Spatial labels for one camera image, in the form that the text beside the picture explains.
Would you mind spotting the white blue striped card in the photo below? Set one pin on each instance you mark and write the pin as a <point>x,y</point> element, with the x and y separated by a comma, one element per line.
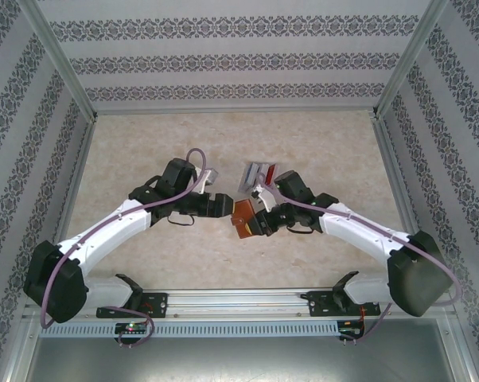
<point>249,172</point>

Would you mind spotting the aluminium frame post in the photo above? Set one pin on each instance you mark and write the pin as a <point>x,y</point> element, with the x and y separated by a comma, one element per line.
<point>61,55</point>
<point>412,55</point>

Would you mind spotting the grey metal panel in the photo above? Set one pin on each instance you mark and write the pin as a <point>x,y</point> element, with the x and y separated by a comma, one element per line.
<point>239,362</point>

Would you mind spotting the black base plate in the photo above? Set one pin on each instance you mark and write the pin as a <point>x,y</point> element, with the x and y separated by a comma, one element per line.
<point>317,306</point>
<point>158,304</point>

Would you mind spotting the circuit board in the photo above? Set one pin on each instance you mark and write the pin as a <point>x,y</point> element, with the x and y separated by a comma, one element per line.
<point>350,330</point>
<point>132,328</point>

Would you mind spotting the aluminium side rail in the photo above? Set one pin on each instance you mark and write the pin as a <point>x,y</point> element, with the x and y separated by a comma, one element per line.
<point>70,195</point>
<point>400,187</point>

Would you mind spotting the left circuit board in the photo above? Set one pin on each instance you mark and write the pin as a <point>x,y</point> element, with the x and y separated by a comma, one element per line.
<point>132,328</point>

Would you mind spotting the brown leather card holder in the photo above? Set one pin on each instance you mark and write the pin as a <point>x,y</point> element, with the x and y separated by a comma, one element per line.
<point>243,211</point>

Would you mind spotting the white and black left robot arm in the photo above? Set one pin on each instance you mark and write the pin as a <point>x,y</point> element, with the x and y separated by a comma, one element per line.
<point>116,223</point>

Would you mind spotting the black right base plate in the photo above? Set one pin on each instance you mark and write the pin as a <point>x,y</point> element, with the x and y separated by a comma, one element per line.
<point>317,306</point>

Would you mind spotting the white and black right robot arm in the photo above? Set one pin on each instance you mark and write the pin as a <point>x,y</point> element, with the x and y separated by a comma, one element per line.
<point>359,235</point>

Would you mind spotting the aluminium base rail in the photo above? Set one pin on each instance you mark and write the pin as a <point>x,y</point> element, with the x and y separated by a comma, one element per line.
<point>239,302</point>

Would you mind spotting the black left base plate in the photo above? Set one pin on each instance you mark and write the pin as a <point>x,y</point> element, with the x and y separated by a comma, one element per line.
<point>158,304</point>

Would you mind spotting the right circuit board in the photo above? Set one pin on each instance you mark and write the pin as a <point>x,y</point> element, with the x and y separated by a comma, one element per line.
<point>350,330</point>

